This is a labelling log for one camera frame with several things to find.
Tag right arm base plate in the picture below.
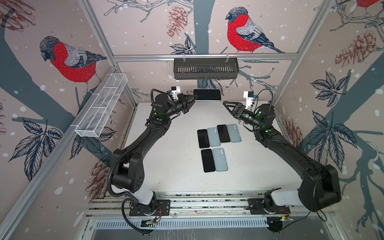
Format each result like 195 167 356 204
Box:
247 198 291 215

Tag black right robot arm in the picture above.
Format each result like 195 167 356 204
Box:
223 101 342 212

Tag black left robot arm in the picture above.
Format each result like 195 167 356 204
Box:
107 89 198 212

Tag bare black phone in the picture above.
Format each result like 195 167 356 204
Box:
217 125 231 143
197 129 210 149

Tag white mesh tray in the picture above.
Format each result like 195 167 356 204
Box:
75 73 128 138

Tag aluminium mounting rail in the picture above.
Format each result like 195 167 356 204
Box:
86 191 334 219

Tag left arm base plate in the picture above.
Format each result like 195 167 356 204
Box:
129 200 171 217

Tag black wire basket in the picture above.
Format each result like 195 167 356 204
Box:
174 58 239 80

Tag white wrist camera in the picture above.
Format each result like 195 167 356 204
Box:
169 86 181 100
244 91 257 110

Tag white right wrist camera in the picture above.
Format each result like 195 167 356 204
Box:
244 91 257 110

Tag light blue case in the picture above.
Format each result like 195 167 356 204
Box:
207 127 221 147

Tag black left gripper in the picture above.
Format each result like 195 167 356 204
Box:
164 95 197 120

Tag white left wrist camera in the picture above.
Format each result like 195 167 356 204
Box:
169 86 181 100

